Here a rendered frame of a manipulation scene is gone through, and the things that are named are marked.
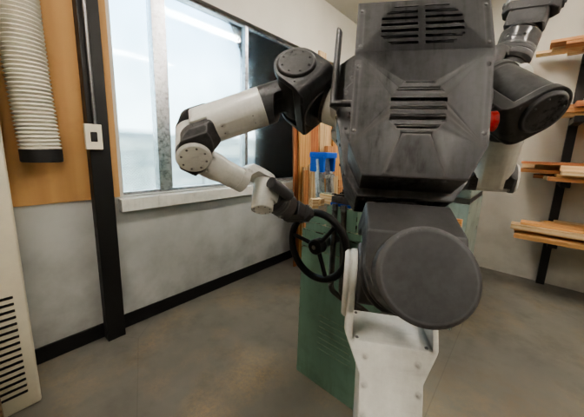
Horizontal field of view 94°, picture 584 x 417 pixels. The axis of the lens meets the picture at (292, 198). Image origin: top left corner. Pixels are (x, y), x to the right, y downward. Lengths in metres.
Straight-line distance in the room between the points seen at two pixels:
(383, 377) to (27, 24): 1.75
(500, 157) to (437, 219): 0.38
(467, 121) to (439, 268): 0.23
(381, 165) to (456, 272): 0.18
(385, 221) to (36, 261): 1.78
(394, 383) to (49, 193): 1.72
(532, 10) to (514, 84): 0.36
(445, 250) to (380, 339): 0.27
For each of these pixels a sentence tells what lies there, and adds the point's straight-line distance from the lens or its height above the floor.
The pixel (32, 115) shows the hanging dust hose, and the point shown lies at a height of 1.28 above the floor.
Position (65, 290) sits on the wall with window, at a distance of 2.03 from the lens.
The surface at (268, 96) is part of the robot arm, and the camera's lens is 0.64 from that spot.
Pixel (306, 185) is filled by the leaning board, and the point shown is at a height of 0.84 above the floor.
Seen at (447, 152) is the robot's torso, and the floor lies 1.18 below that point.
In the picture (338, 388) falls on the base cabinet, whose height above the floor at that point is 0.06.
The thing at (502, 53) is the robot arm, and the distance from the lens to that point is 0.94.
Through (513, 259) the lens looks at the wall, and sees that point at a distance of 3.59.
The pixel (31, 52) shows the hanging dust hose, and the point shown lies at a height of 1.54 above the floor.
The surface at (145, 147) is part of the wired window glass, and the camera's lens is 2.05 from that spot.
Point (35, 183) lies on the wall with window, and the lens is 1.85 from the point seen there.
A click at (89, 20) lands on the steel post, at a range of 1.91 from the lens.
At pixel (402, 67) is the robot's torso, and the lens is 0.49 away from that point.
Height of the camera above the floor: 1.18
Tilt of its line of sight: 10 degrees down
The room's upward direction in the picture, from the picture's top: 2 degrees clockwise
